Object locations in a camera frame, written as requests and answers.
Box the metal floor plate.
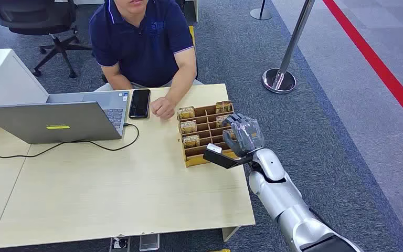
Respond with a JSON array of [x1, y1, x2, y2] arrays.
[[139, 234, 161, 252]]

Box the chrome stanchion post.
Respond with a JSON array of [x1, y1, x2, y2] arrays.
[[261, 0, 316, 95]]

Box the wooden card holder box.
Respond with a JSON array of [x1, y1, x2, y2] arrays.
[[177, 101, 239, 169]]

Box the floor power socket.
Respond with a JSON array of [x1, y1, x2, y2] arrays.
[[109, 236, 131, 252]]

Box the black office chair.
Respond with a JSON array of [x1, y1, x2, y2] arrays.
[[0, 0, 93, 79]]

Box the wooden table leg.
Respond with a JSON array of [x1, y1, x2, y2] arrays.
[[221, 226, 240, 243]]

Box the chrome stanchion base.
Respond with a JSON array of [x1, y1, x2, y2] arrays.
[[249, 0, 273, 21]]

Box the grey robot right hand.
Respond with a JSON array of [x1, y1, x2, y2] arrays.
[[221, 113, 266, 158]]

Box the black laptop cable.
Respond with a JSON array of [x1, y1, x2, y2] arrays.
[[0, 122, 140, 159]]

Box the white cabinet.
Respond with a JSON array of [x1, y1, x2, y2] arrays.
[[0, 48, 49, 106]]

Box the person's left hand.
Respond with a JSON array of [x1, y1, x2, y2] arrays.
[[150, 97, 176, 121]]

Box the person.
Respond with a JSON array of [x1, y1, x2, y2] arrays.
[[89, 0, 206, 121]]

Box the black smartphone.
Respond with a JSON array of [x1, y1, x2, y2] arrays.
[[128, 89, 152, 120]]

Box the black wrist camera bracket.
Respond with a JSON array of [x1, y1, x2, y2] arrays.
[[203, 148, 254, 170]]

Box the grey laptop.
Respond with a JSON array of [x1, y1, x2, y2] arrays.
[[0, 91, 130, 145]]

